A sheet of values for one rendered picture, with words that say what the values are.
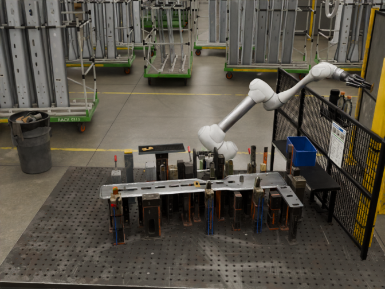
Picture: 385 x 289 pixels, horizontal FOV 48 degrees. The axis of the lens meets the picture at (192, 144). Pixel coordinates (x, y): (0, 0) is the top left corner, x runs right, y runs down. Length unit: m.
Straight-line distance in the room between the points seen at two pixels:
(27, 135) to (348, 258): 3.95
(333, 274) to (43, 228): 2.07
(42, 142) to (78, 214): 2.31
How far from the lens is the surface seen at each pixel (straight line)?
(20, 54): 7.30
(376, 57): 5.44
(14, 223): 4.93
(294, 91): 3.69
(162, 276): 2.86
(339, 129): 3.25
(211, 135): 3.73
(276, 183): 3.29
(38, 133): 5.62
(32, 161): 5.79
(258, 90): 3.71
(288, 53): 10.24
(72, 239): 3.27
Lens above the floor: 2.55
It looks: 24 degrees down
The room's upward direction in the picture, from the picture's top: straight up
